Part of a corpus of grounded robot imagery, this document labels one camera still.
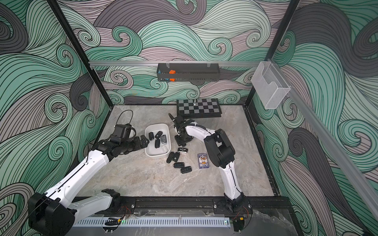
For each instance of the black wall tray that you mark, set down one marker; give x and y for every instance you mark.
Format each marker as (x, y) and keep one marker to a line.
(191, 72)

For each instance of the black silver chessboard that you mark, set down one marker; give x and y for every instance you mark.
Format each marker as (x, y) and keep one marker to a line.
(206, 108)

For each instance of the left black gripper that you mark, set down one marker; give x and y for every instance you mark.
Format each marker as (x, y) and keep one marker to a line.
(138, 145)

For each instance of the black VW flip key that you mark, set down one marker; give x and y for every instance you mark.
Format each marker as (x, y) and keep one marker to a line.
(176, 156)

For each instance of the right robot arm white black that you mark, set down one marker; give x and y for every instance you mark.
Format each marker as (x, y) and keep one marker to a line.
(221, 153)

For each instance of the black VW key fob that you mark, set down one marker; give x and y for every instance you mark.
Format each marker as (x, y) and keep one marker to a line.
(151, 136)

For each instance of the blue playing cards box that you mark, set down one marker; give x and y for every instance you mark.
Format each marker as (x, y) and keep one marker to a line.
(203, 161)

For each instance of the black three-button key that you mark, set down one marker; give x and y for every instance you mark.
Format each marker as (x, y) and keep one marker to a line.
(186, 170)
(157, 143)
(179, 165)

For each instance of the black plain key fob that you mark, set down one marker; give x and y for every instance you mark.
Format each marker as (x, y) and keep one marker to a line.
(170, 157)

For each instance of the black Bentley key fob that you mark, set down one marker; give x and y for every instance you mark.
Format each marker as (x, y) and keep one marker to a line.
(183, 150)

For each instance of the silver black BMW key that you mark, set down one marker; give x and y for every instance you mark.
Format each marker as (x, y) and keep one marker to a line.
(163, 139)

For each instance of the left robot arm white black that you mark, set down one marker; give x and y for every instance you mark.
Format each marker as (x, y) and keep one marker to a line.
(54, 212)

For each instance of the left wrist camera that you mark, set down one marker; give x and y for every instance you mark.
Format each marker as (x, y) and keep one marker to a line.
(122, 131)

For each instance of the white plastic storage box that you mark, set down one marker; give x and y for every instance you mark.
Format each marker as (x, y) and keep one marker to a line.
(160, 143)

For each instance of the white perforated cable duct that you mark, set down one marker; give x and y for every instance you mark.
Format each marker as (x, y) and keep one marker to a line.
(103, 222)

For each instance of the right side aluminium rail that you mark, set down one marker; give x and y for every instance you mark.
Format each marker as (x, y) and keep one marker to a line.
(360, 183)

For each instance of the clear acrylic wall holder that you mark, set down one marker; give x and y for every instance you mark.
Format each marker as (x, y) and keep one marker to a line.
(270, 84)

